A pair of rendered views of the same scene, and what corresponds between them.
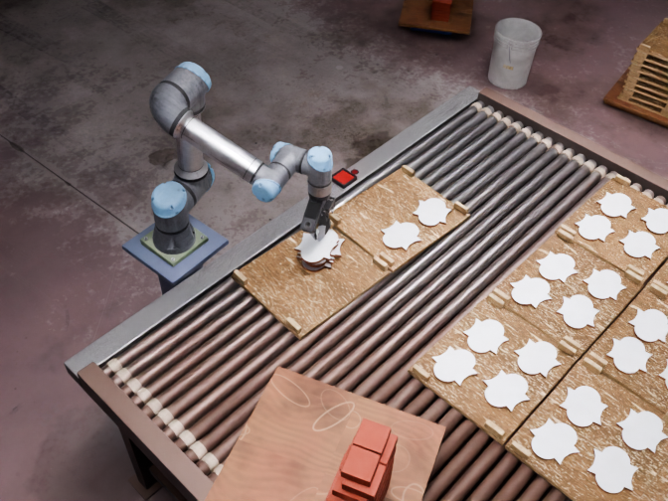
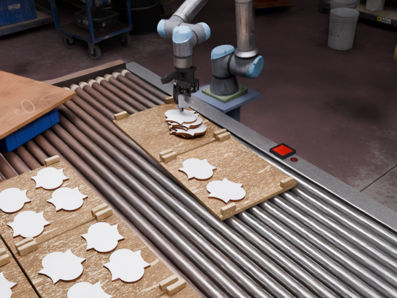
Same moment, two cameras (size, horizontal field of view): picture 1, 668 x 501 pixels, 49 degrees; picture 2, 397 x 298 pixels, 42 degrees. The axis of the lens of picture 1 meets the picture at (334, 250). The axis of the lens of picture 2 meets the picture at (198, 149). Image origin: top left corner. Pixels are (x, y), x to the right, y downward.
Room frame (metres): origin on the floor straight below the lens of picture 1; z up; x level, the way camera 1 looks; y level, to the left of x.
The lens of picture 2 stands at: (2.13, -1.83, 2.07)
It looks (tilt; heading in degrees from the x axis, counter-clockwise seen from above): 33 degrees down; 101
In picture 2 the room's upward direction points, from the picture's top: 1 degrees counter-clockwise
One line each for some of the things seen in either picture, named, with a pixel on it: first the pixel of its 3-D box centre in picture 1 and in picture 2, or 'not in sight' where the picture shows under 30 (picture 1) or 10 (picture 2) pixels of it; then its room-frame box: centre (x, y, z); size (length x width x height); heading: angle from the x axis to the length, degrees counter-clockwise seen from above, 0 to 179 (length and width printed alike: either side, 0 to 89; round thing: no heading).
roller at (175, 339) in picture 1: (336, 222); (230, 149); (1.91, 0.00, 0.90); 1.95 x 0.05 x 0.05; 138
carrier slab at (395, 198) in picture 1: (397, 217); (225, 174); (1.92, -0.23, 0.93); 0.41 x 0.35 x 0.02; 134
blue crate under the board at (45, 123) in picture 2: not in sight; (9, 118); (0.92, -0.02, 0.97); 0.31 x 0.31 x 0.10; 70
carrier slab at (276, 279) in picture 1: (311, 274); (169, 128); (1.63, 0.07, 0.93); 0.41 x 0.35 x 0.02; 135
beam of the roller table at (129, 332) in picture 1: (312, 208); (251, 142); (1.99, 0.09, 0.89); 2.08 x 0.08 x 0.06; 138
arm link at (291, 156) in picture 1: (287, 160); (193, 33); (1.73, 0.15, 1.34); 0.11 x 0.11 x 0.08; 66
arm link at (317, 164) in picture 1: (318, 166); (182, 41); (1.71, 0.06, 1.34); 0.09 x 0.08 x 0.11; 66
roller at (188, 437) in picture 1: (399, 265); (172, 175); (1.71, -0.23, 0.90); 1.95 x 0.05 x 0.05; 138
